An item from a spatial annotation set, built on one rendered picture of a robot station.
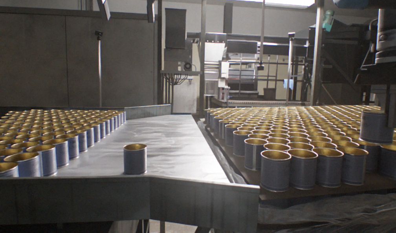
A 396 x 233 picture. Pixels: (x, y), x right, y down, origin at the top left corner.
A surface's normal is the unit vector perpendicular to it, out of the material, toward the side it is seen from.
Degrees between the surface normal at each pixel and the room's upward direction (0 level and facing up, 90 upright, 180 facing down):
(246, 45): 90
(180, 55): 90
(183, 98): 90
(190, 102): 90
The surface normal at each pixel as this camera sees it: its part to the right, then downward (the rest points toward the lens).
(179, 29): 0.11, 0.11
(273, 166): -0.45, 0.11
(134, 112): 0.78, 0.08
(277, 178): -0.20, 0.11
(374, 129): -0.72, 0.08
